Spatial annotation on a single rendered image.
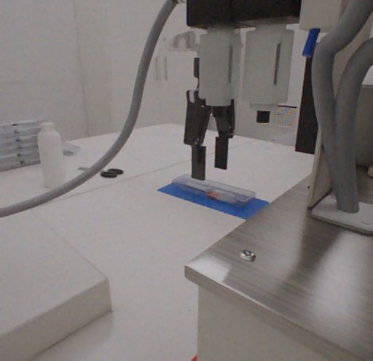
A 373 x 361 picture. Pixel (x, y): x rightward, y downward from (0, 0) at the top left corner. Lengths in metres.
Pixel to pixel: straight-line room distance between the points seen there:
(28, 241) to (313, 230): 0.37
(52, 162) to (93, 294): 0.43
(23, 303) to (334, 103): 0.32
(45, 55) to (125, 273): 2.31
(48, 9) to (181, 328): 2.51
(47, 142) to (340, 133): 0.62
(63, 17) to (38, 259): 2.42
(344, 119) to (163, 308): 0.28
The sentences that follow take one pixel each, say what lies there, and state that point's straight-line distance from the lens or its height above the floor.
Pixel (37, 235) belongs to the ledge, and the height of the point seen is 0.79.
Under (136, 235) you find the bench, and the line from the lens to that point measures 0.51.
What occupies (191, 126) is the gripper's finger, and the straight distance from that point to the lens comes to 0.54.
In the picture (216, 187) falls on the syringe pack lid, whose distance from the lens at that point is 0.64.
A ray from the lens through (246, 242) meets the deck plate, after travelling 0.16.
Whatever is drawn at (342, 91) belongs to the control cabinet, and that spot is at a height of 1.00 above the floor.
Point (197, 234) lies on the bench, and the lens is 0.51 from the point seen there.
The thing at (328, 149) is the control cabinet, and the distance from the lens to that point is 0.19.
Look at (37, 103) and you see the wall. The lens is 2.60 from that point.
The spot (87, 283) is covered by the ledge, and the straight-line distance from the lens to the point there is 0.36.
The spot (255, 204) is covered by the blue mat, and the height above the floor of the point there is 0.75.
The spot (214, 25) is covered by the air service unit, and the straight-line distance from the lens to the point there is 0.25.
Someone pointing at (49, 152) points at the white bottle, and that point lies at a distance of 0.73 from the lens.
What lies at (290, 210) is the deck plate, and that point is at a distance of 0.20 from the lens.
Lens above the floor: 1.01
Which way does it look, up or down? 20 degrees down
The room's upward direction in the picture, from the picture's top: straight up
